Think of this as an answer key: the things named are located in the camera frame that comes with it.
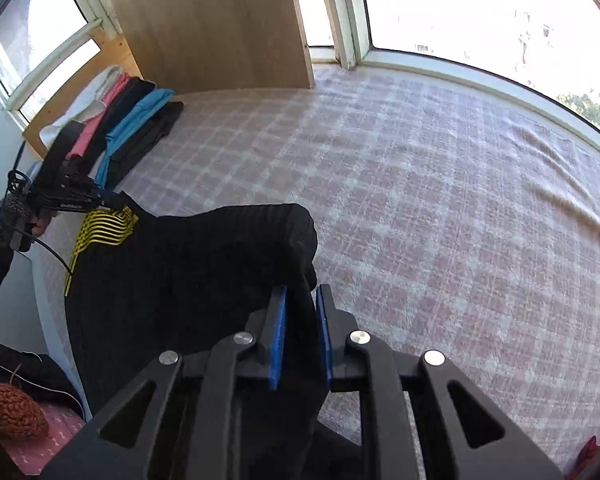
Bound orange knitted item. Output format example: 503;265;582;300
0;376;49;442

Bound white window frame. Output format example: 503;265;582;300
0;0;600;161

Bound charcoal folded garment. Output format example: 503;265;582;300
82;76;156;166

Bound green trees outside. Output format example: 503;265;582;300
555;91;600;146

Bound large light wooden board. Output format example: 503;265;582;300
109;0;315;97

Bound dark red garment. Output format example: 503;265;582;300
575;435;600;473

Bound person's left hand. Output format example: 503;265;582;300
0;194;57;251

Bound pink plaid blanket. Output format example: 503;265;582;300
32;62;600;471

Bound white folded garment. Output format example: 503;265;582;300
39;65;131;153

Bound blue folded garment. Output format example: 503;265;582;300
95;89;177;187

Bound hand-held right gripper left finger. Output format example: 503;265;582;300
40;285;288;480

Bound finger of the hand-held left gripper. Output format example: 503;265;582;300
85;193;132;212
72;172;115;199

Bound black cloth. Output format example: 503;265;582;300
0;332;86;421

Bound black garment with yellow stripes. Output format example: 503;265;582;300
62;202;331;461

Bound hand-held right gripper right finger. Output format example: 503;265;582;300
316;284;565;480

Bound black folded garment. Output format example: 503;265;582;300
107;101;185;191

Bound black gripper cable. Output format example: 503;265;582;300
7;142;76;281

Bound small pine wooden board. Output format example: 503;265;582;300
22;35;143;161

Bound pink folded garment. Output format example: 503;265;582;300
65;72;134;161

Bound pink patterned cloth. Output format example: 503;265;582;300
2;402;88;476

